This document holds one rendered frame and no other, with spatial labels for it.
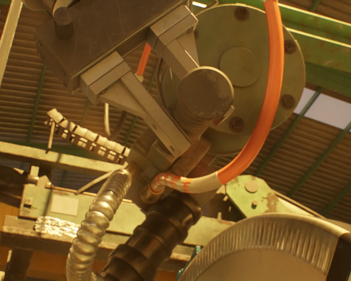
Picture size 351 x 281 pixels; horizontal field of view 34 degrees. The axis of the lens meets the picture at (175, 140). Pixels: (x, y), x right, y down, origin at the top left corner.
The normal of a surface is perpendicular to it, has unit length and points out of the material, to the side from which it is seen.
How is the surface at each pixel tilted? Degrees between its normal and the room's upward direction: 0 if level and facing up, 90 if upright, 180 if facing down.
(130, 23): 115
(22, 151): 90
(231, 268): 90
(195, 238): 90
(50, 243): 180
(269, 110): 121
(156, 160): 137
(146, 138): 106
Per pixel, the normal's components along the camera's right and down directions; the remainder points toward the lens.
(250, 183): 0.14, -0.63
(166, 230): 0.37, -0.37
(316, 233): -0.94, -0.23
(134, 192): 0.16, -0.24
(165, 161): -0.64, 0.72
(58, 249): 0.00, 0.77
